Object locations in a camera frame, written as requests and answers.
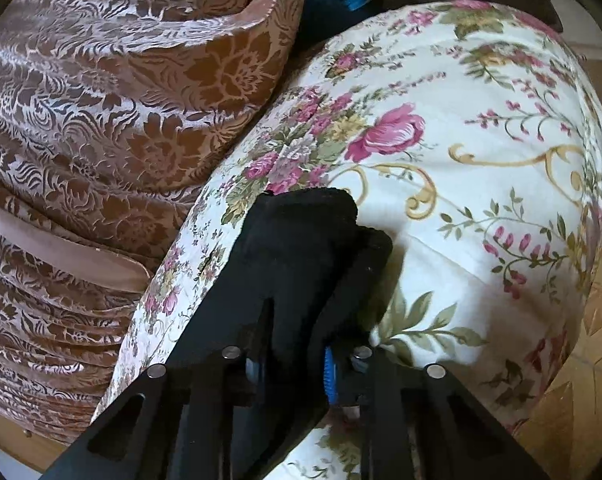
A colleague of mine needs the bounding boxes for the black embroidered pants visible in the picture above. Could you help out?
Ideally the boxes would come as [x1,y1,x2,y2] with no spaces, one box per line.
[165,186,395,480]

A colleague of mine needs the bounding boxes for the wooden cabinet door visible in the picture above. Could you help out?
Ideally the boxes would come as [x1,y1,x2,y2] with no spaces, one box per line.
[0,415,66,472]

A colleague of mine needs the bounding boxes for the floral bedspread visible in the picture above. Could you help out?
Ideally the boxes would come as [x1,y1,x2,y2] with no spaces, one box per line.
[90,0,602,480]

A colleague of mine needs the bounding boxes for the brown floral curtain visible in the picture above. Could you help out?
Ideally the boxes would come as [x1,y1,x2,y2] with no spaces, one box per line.
[0,0,304,443]

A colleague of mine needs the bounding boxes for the dark blue bag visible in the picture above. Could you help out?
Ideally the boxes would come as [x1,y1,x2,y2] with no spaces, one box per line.
[291,0,380,56]

